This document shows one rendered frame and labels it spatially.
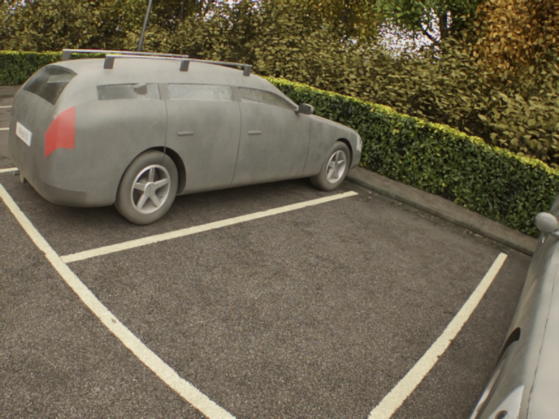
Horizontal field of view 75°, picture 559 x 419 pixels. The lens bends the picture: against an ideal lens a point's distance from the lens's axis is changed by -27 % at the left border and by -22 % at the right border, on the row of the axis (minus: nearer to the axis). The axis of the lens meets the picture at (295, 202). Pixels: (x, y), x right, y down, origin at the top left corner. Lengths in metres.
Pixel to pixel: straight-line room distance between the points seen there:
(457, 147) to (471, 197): 0.77
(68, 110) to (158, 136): 0.91
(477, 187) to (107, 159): 5.13
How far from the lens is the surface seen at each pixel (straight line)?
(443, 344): 3.23
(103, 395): 2.21
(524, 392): 1.63
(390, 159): 7.19
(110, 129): 3.54
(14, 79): 12.82
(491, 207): 6.72
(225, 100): 4.36
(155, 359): 2.46
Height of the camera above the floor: 1.59
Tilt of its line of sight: 17 degrees down
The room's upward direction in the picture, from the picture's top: 12 degrees clockwise
